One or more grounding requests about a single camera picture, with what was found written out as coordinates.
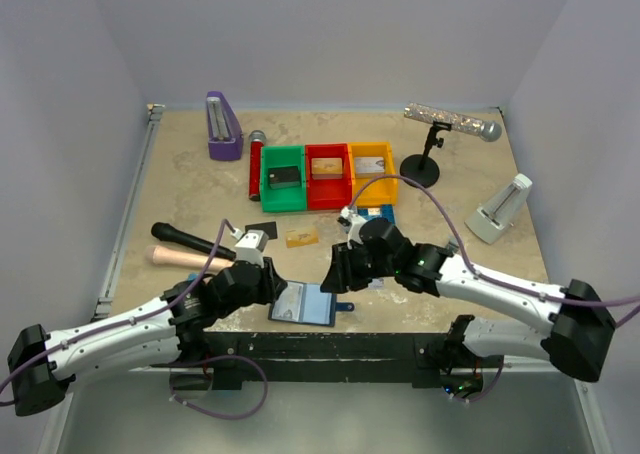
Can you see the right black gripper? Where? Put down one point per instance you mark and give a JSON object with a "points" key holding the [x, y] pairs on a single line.
{"points": [[336, 280]]}

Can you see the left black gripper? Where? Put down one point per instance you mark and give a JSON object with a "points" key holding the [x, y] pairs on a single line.
{"points": [[278, 284]]}

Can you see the navy blue card holder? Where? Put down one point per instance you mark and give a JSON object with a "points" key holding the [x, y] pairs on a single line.
{"points": [[318, 308]]}

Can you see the gold card from holder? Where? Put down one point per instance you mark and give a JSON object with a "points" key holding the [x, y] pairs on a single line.
{"points": [[300, 237]]}

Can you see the black VIP card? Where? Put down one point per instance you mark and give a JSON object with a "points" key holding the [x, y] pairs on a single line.
{"points": [[269, 228]]}

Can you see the silver VIP card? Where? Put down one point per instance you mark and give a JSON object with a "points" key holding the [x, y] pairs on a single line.
{"points": [[377, 283]]}

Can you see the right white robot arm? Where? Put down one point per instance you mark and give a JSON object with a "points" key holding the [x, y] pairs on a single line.
{"points": [[567, 326]]}

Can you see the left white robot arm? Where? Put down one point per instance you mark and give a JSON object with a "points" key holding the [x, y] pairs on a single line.
{"points": [[165, 330]]}

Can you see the white card in holder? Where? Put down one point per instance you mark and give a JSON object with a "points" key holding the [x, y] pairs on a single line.
{"points": [[288, 305]]}

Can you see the black credit card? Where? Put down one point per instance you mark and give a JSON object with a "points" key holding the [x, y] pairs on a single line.
{"points": [[283, 177]]}

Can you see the gold credit card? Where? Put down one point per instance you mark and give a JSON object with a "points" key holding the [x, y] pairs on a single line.
{"points": [[330, 168]]}

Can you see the silver credit card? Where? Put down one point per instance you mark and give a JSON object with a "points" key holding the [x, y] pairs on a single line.
{"points": [[369, 166]]}

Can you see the blue grey lego block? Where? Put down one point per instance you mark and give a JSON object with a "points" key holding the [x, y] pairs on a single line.
{"points": [[383, 211]]}

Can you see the green plastic bin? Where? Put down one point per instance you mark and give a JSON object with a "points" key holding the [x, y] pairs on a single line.
{"points": [[289, 199]]}

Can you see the red plastic bin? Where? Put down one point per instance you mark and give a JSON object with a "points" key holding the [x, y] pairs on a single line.
{"points": [[328, 194]]}

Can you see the yellow plastic bin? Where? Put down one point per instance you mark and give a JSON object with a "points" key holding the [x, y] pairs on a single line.
{"points": [[380, 192]]}

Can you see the pink microphone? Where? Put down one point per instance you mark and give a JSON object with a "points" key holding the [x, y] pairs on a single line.
{"points": [[159, 255]]}

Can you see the black microphone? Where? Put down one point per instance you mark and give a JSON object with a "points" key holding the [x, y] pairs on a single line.
{"points": [[165, 232]]}

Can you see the black microphone stand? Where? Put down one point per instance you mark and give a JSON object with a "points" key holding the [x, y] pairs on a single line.
{"points": [[421, 168]]}

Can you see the red microphone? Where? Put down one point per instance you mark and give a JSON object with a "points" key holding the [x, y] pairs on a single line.
{"points": [[257, 140]]}

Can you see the purple metronome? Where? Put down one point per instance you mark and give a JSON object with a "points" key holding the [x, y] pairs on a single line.
{"points": [[225, 137]]}

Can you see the white metronome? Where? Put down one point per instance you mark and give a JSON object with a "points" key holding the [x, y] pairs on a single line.
{"points": [[490, 220]]}

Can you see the glitter silver microphone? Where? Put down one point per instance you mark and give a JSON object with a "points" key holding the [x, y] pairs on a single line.
{"points": [[488, 131]]}

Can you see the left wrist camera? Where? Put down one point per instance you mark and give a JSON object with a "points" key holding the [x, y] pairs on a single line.
{"points": [[250, 246]]}

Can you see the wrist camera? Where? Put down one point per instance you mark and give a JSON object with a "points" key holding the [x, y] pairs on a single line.
{"points": [[250, 246], [351, 222]]}

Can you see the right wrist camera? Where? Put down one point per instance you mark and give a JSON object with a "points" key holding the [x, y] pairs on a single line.
{"points": [[351, 222]]}

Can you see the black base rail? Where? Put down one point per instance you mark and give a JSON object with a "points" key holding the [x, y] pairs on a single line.
{"points": [[417, 359]]}

